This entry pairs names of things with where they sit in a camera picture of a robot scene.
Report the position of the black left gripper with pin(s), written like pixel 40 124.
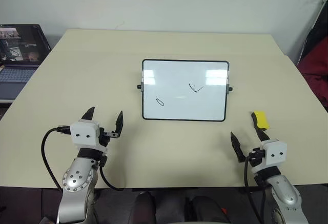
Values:
pixel 104 138

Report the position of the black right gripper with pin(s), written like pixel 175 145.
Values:
pixel 256 156

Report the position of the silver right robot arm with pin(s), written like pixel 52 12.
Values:
pixel 282 188

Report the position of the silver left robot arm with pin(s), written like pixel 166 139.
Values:
pixel 77 180

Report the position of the yellow eraser with black felt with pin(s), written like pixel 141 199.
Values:
pixel 262 120

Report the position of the small black-framed whiteboard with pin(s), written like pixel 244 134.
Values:
pixel 184 90

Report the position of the dark rounded shape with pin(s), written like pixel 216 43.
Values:
pixel 143 208
pixel 205 210

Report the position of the dark red fabric bag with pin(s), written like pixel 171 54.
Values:
pixel 316 65

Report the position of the open grey laptop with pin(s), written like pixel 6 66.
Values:
pixel 18 55

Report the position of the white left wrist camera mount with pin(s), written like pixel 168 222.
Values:
pixel 83 131

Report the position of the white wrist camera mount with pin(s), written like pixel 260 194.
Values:
pixel 83 131
pixel 274 153

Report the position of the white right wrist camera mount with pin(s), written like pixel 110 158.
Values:
pixel 274 153

